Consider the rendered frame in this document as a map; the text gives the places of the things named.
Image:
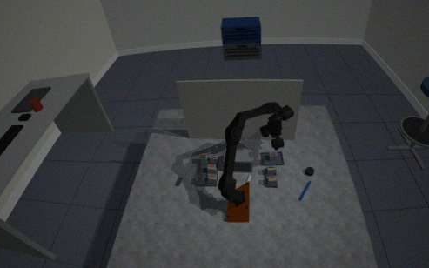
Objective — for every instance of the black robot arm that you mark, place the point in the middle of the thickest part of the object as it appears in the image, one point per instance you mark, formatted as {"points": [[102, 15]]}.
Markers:
{"points": [[233, 133]]}

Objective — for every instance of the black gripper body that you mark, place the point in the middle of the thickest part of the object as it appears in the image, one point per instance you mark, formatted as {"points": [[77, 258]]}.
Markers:
{"points": [[278, 142]]}

